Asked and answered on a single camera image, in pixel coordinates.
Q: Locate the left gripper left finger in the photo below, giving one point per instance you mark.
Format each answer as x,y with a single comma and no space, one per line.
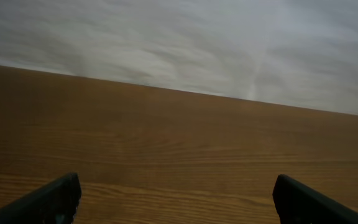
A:
51,199

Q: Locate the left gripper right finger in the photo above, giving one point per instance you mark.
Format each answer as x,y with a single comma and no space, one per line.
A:
303,202

